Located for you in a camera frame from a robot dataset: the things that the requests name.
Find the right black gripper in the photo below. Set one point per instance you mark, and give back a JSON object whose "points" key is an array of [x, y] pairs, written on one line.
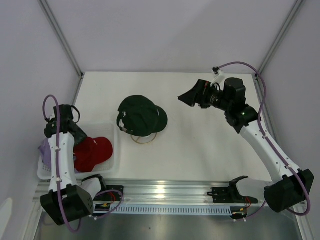
{"points": [[198, 94]]}

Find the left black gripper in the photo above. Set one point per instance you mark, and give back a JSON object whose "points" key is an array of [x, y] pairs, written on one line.
{"points": [[80, 136]]}

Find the red baseball cap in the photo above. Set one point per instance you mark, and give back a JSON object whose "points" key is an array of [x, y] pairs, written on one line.
{"points": [[91, 152]]}

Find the lavender baseball cap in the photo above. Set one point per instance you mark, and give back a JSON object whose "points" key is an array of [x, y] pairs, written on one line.
{"points": [[47, 163]]}

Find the white baseball cap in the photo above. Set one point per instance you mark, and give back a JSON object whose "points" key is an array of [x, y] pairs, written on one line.
{"points": [[147, 137]]}

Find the dark green baseball cap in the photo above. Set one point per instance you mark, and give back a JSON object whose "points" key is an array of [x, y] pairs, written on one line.
{"points": [[138, 116]]}

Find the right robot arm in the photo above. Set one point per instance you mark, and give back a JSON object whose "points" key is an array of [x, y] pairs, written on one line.
{"points": [[289, 184]]}

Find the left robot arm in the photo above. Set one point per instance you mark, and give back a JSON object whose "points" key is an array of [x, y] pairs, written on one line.
{"points": [[66, 200]]}

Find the white plastic basket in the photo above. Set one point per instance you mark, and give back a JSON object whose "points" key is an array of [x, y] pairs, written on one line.
{"points": [[108, 130]]}

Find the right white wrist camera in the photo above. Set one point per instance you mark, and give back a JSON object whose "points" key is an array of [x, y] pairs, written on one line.
{"points": [[218, 75]]}

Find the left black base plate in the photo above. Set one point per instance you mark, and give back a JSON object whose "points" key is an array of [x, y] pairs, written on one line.
{"points": [[110, 193]]}

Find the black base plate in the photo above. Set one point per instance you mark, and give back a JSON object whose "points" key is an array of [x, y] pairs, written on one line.
{"points": [[110, 193], [229, 195]]}

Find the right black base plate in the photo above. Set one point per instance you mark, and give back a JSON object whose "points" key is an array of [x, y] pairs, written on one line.
{"points": [[229, 195]]}

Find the white slotted cable duct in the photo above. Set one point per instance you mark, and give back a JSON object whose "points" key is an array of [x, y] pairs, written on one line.
{"points": [[185, 210]]}

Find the left aluminium frame post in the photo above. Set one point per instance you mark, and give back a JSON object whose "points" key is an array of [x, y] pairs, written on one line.
{"points": [[52, 20]]}

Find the aluminium frame post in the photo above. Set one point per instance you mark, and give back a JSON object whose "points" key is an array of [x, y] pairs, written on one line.
{"points": [[281, 34], [52, 20]]}

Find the right aluminium frame post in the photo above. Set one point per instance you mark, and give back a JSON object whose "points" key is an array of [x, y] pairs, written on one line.
{"points": [[281, 34]]}

